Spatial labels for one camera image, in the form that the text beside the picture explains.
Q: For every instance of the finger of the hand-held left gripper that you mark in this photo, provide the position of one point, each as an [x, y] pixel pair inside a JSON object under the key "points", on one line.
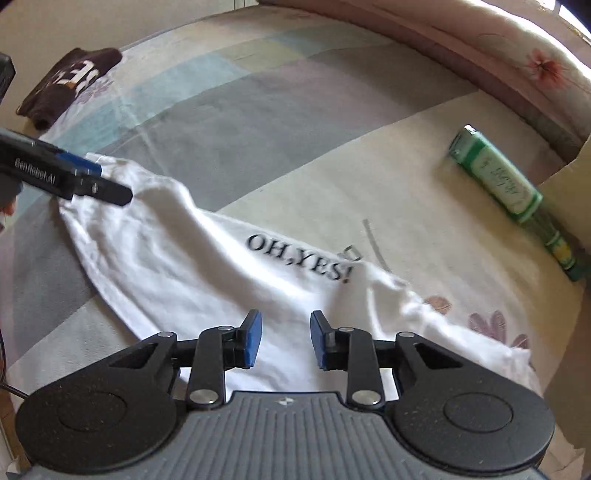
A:
{"points": [[106, 189]]}

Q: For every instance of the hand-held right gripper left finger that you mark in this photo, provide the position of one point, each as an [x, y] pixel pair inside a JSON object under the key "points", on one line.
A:
{"points": [[251, 337]]}

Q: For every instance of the brown lettered garment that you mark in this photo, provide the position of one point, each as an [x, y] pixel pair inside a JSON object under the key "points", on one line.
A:
{"points": [[60, 87]]}

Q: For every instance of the folded pink floral quilt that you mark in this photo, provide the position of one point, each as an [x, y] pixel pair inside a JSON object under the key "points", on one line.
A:
{"points": [[485, 50]]}

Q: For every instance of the floral beige pillow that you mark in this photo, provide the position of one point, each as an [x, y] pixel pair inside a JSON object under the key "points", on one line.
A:
{"points": [[570, 207]]}

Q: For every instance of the white long-sleeved shirt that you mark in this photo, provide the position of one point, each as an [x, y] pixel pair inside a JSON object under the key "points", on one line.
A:
{"points": [[184, 258]]}

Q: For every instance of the person's left hand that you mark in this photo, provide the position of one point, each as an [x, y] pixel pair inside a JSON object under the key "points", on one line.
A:
{"points": [[5, 212]]}

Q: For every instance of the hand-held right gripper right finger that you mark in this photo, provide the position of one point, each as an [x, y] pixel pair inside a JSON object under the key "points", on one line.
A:
{"points": [[319, 339]]}

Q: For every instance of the green glass bottle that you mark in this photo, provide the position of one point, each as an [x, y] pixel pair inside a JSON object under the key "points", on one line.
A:
{"points": [[498, 180]]}

